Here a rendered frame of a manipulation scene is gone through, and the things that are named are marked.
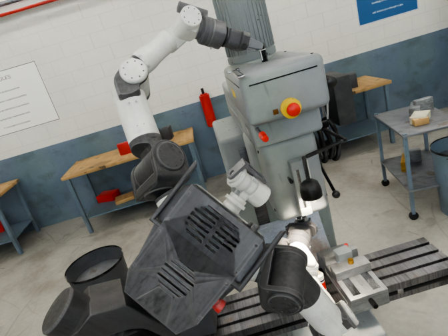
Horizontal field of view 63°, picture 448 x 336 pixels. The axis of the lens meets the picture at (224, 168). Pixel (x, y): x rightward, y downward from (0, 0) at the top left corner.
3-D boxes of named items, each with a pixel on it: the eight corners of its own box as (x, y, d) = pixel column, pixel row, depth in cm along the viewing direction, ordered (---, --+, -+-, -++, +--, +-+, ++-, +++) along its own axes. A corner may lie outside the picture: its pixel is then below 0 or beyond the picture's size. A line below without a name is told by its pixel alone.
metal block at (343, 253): (354, 263, 154) (351, 251, 152) (341, 267, 154) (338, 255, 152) (348, 256, 159) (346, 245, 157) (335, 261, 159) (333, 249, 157)
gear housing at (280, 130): (325, 129, 124) (320, 101, 120) (256, 150, 124) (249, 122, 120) (297, 112, 155) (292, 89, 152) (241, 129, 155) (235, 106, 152)
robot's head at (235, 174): (247, 204, 99) (268, 185, 97) (225, 186, 95) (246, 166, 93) (243, 191, 104) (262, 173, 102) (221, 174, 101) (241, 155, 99)
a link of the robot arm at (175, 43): (203, 22, 114) (173, 48, 110) (194, 35, 123) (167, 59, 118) (188, 5, 113) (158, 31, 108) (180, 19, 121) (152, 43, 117)
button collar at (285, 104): (303, 115, 110) (299, 95, 108) (284, 121, 110) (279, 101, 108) (301, 114, 111) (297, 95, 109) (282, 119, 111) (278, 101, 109)
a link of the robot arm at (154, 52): (155, 49, 118) (111, 87, 111) (154, 27, 108) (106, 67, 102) (180, 68, 117) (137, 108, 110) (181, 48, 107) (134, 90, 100)
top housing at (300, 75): (333, 105, 111) (324, 50, 106) (250, 129, 111) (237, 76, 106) (291, 87, 156) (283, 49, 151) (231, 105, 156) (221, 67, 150)
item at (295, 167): (313, 213, 133) (301, 160, 126) (302, 216, 133) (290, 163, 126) (309, 209, 137) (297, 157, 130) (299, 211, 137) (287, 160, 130)
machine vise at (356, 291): (390, 303, 140) (387, 279, 137) (353, 315, 140) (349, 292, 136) (349, 255, 173) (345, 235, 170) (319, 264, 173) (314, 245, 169)
